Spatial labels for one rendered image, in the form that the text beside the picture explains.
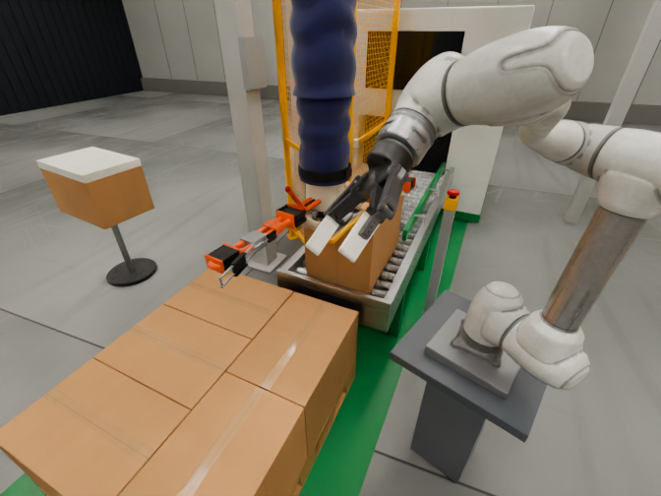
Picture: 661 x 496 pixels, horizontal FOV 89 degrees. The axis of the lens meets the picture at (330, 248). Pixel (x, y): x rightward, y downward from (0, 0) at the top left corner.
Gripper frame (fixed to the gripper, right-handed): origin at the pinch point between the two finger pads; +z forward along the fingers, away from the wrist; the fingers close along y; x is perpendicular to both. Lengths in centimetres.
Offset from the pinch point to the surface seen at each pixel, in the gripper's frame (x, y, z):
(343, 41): -16, -54, -69
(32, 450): -11, -99, 104
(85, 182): -81, -217, 21
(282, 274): 41, -142, -1
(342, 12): -22, -50, -73
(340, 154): 10, -72, -48
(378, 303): 80, -100, -15
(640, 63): 187, -115, -325
